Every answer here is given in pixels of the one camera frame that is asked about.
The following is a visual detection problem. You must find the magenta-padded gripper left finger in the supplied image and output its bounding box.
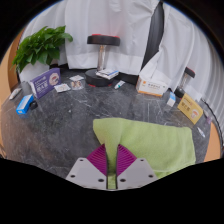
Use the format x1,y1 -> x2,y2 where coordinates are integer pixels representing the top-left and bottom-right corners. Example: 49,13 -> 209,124
65,143 -> 108,191

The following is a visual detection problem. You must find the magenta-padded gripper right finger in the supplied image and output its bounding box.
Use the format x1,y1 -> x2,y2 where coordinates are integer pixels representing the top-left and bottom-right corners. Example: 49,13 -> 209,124
117,143 -> 158,191

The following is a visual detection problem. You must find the light green towel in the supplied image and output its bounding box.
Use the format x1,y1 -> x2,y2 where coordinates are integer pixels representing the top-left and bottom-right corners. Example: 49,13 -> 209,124
92,117 -> 197,190

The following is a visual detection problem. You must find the white pen-shaped tube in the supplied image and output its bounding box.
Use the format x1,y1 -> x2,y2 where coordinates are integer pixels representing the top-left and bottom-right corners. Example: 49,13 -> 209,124
196,126 -> 206,138

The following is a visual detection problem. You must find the small blue and white box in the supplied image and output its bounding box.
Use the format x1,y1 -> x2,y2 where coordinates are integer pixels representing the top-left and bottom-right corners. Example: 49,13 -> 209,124
166,91 -> 177,108

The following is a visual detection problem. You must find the yellow cardboard box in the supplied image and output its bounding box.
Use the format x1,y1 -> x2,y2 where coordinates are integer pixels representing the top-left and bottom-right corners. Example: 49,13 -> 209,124
176,93 -> 204,126

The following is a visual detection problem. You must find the white and orange box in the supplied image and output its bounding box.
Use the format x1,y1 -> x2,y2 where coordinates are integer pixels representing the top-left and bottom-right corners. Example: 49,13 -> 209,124
135,75 -> 169,98

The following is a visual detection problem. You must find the clear packet with print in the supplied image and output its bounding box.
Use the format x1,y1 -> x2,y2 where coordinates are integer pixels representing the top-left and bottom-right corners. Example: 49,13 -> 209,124
70,80 -> 84,91

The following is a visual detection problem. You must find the small white tube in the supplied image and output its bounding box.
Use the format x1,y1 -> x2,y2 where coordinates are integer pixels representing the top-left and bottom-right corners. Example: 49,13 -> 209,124
113,80 -> 127,90

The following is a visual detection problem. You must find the small purple object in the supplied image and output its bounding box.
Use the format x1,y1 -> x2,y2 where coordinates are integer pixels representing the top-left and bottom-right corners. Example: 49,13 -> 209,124
203,113 -> 214,126

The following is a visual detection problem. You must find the white flat packet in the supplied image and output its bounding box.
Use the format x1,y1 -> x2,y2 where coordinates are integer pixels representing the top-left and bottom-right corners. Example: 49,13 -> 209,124
53,83 -> 72,93
69,74 -> 85,82

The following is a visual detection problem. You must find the purple cardboard box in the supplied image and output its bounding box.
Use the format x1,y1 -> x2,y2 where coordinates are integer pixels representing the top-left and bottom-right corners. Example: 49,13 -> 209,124
29,67 -> 62,100

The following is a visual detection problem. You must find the white flat remote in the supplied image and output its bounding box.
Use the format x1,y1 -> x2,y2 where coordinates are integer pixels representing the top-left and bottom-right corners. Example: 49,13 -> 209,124
8,87 -> 23,101

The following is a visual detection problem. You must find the green potted plant white pot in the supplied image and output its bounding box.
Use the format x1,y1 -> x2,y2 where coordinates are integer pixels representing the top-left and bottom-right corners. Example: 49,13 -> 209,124
11,25 -> 74,84

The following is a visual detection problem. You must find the white curtain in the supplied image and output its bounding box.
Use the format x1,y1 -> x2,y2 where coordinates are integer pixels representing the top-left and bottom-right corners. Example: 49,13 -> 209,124
138,0 -> 224,121
19,0 -> 161,76

